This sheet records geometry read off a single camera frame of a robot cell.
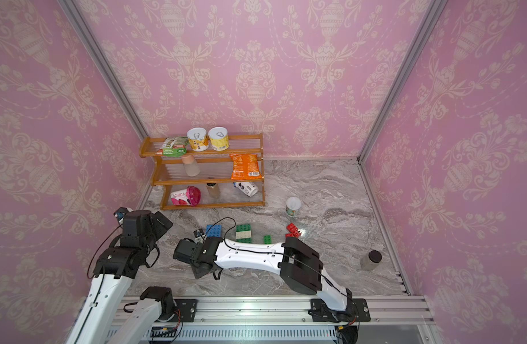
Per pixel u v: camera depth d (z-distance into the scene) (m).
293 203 0.95
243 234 0.88
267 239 0.90
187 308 0.74
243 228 0.92
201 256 0.55
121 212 0.63
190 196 0.95
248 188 0.99
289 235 0.91
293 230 0.92
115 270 0.48
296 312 0.78
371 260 0.76
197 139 0.81
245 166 0.94
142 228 0.55
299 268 0.46
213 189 0.97
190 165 0.89
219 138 0.81
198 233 0.71
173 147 0.81
